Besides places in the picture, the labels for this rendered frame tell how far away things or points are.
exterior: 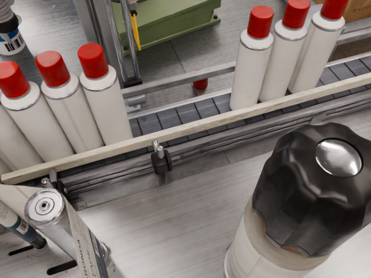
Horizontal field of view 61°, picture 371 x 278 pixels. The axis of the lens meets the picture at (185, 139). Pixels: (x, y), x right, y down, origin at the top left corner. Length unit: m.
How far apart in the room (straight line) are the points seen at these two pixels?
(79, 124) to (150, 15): 0.40
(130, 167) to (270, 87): 0.29
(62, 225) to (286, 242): 0.21
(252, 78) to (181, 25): 0.36
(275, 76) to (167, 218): 0.30
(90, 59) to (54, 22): 0.56
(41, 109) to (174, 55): 0.42
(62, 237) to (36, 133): 0.19
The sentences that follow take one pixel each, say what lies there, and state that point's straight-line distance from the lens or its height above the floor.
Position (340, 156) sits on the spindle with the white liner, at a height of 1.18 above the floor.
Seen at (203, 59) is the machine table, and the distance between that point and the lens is 0.79.
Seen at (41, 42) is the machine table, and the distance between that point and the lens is 0.92.
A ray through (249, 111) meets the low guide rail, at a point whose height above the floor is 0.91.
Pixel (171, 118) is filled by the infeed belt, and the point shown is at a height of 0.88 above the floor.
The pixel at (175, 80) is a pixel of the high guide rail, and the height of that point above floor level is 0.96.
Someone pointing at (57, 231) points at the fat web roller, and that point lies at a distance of 0.35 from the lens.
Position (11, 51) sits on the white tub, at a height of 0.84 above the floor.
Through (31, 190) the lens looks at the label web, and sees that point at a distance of 0.36.
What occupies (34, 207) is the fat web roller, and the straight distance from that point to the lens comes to 0.34.
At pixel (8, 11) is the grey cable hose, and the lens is 0.51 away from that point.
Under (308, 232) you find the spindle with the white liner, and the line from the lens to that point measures 0.24.
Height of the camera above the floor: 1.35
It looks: 55 degrees down
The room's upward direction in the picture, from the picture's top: 1 degrees counter-clockwise
